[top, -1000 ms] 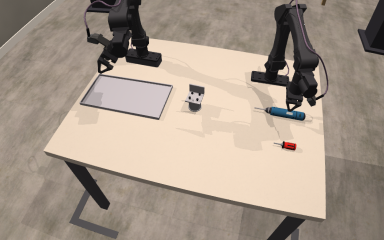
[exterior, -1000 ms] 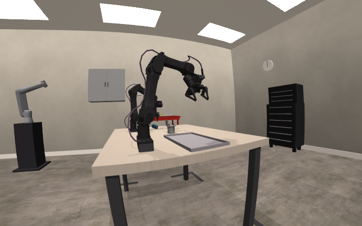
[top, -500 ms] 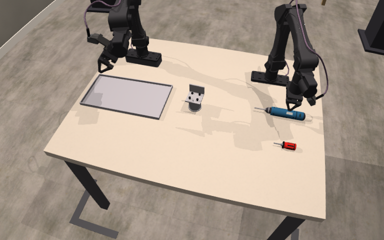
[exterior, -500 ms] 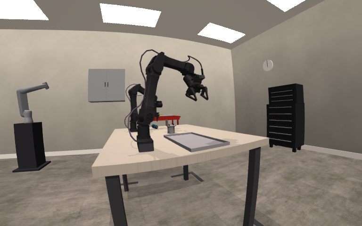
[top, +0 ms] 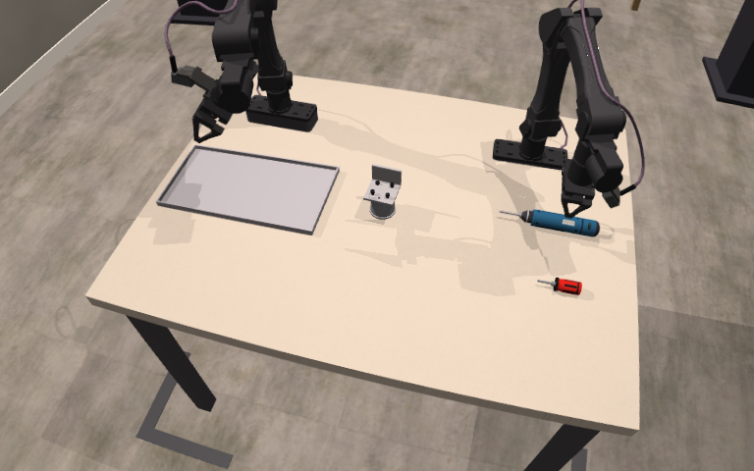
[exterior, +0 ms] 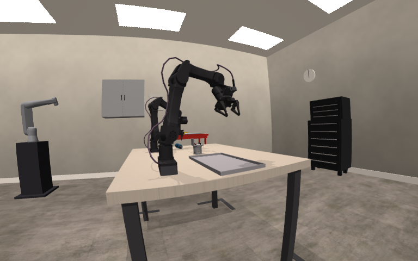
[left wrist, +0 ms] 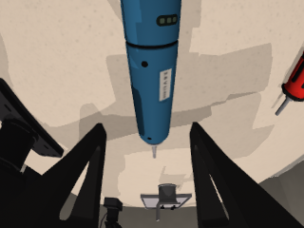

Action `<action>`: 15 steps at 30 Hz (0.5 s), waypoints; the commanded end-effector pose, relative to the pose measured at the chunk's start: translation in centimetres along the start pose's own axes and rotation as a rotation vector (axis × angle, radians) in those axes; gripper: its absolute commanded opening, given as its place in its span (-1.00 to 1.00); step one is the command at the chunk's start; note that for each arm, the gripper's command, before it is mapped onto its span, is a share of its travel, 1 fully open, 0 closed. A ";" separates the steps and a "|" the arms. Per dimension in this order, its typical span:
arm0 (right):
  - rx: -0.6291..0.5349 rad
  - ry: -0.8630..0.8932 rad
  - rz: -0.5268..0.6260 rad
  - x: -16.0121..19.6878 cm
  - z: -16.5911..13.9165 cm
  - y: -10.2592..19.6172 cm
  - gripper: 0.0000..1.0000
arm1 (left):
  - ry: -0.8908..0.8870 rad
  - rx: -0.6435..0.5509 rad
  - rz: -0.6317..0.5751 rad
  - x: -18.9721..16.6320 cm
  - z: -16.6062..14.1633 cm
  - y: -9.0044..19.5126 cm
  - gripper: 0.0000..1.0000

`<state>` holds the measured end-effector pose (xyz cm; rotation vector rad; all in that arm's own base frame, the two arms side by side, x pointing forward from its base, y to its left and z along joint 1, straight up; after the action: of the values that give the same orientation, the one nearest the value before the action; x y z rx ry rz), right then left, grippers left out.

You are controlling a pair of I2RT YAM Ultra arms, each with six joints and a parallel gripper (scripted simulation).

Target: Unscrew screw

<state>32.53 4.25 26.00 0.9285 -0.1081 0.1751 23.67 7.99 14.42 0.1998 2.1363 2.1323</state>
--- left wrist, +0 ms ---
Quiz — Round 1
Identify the red screwdriver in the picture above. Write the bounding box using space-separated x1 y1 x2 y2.
276 51 304 114

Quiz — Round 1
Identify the blue electric screwdriver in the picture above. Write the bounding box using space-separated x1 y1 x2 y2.
120 0 181 159

